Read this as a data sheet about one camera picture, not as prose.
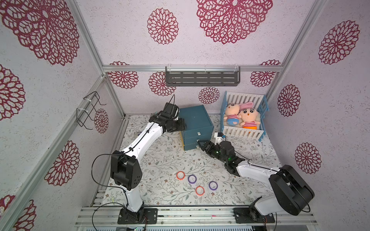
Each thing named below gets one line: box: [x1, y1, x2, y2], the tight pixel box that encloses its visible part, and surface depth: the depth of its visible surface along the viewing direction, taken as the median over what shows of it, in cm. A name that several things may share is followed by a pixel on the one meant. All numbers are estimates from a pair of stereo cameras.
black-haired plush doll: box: [237, 101, 261, 130], surface depth 104 cm
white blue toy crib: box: [220, 90, 270, 142], surface depth 108 cm
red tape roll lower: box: [195, 185, 206, 197], surface depth 83 cm
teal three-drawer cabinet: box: [178, 104, 214, 151], surface depth 89 cm
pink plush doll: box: [223, 102, 242, 127], surface depth 107 cm
